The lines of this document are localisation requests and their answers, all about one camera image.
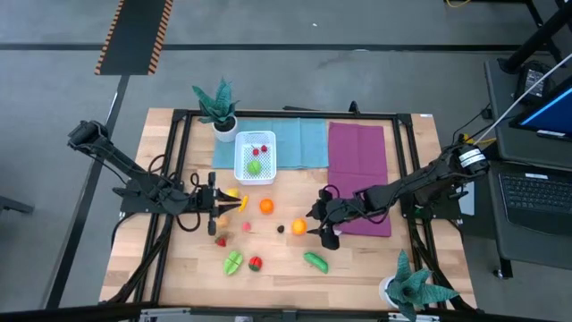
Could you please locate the monitor with blue screen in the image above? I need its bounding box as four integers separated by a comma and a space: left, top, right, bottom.
509, 78, 572, 143

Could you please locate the black mat with striped edges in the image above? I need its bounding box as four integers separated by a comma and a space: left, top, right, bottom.
94, 0, 174, 76

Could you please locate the purple cloth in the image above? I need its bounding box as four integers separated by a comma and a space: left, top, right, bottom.
327, 122, 392, 238

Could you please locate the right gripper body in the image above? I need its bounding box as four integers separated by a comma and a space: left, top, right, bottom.
312, 187, 361, 250

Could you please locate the black stand beam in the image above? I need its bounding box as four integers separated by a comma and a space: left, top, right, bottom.
498, 0, 572, 75

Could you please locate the black laptop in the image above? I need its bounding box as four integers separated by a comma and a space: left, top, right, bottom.
486, 159, 572, 272

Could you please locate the green toy starfruit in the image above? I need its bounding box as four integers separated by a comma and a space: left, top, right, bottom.
223, 250, 245, 277

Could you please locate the artificial plant in white pot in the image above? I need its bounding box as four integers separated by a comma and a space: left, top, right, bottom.
191, 78, 240, 143
378, 249, 460, 322

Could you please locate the green cucumber toy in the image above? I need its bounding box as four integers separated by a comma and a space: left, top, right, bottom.
303, 251, 330, 275

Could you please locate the black metal table frame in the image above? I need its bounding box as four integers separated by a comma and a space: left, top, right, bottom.
102, 108, 477, 314

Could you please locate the grey chair base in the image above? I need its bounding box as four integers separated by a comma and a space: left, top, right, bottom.
0, 195, 36, 216

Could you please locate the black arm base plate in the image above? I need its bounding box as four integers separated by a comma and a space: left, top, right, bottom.
119, 178, 185, 215
399, 183, 462, 220

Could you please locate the teal cloth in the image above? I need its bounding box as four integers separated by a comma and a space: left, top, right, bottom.
212, 117, 330, 170

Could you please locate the yellow power plug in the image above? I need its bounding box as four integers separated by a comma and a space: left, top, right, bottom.
462, 132, 497, 149

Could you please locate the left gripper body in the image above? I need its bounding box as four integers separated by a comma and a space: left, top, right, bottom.
192, 172, 219, 237

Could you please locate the white perforated plastic basket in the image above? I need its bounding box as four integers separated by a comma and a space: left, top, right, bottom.
233, 130, 278, 186

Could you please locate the white rod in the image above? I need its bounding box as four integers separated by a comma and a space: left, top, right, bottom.
473, 53, 572, 148

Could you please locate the black power adapter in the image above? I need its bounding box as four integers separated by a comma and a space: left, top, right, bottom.
513, 62, 555, 106

